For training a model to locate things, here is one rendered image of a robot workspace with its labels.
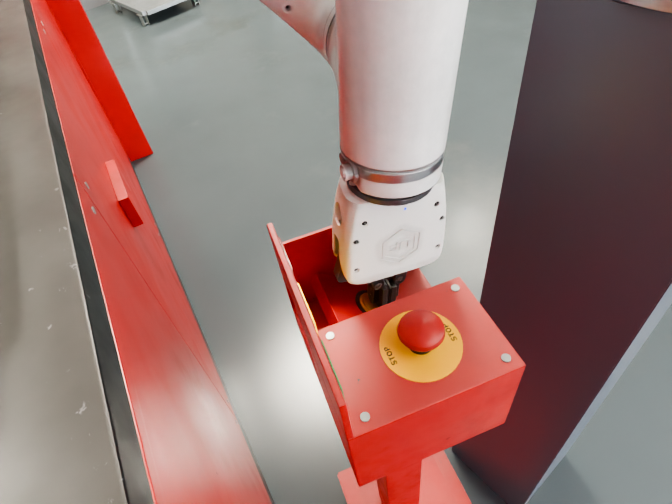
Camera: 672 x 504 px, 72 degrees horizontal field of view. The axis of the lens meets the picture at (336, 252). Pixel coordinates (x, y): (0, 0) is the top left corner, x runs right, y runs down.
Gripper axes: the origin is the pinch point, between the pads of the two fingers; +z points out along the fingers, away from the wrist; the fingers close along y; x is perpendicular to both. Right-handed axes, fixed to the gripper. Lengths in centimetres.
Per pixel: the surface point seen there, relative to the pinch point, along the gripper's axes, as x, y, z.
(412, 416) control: -15.1, -4.4, -3.1
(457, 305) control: -7.5, 4.0, -4.4
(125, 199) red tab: 49, -30, 15
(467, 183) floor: 85, 75, 68
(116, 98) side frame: 168, -40, 49
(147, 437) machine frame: -10.3, -24.0, -5.1
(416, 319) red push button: -9.1, -1.3, -6.9
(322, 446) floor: 16, -6, 75
